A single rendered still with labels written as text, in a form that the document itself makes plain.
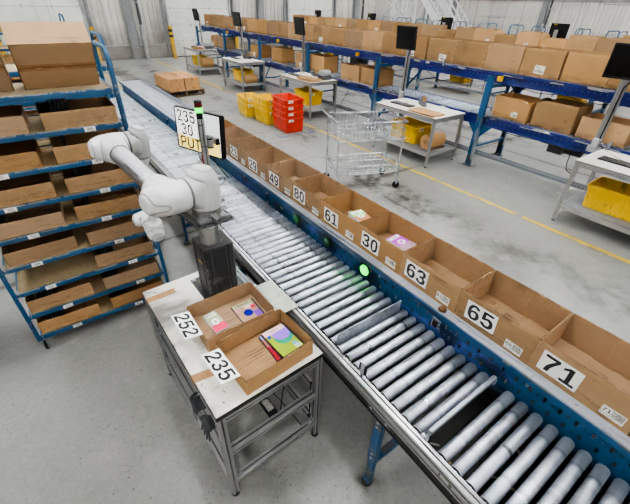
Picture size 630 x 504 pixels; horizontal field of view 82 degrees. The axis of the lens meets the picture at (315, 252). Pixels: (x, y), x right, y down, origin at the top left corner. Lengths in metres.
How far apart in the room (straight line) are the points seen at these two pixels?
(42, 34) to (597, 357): 3.22
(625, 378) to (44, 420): 3.16
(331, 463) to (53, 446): 1.64
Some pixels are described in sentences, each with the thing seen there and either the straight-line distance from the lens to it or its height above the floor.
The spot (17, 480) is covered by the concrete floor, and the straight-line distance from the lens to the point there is 2.87.
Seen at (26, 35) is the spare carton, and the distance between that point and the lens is 2.71.
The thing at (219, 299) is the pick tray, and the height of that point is 0.81.
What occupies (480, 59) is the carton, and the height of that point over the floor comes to 1.50.
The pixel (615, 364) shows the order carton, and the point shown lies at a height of 0.92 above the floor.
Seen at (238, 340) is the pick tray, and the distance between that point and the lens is 1.93.
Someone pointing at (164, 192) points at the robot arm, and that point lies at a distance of 1.84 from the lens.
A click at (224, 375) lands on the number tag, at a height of 0.86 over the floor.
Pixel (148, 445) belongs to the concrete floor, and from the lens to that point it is 2.65.
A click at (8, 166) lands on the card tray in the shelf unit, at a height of 1.38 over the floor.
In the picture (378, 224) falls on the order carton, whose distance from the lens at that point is 2.49.
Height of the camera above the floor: 2.20
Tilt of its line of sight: 35 degrees down
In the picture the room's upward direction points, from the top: 2 degrees clockwise
